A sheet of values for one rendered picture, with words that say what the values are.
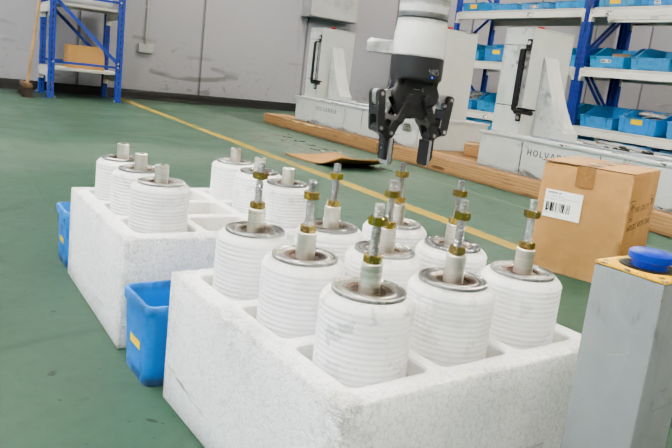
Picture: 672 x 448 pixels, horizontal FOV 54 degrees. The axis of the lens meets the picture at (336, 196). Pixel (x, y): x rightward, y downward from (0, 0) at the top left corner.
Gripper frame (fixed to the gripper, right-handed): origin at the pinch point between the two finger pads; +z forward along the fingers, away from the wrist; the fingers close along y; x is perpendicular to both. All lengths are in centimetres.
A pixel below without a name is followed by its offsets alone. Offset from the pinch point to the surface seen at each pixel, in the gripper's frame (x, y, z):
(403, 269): -17.3, -11.5, 11.2
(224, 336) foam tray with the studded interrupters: -11.0, -30.6, 20.0
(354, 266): -13.3, -15.7, 11.9
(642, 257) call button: -41.3, -3.4, 3.0
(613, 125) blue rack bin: 298, 460, 5
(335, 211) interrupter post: -1.9, -12.0, 7.8
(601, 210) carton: 30, 89, 16
